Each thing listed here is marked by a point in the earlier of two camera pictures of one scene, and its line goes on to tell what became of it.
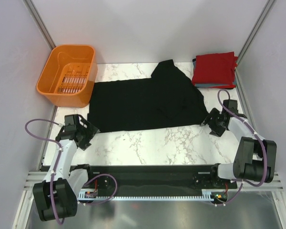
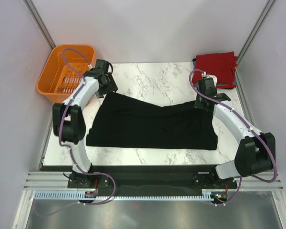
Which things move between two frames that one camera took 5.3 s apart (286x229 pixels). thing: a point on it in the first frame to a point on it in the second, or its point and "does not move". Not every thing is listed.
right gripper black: (213, 113) to (197, 104)
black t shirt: (168, 98) to (123, 120)
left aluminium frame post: (37, 19) does not move
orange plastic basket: (67, 75) does not move
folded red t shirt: (216, 70) does not move
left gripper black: (91, 130) to (111, 88)
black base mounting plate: (154, 179) does not move
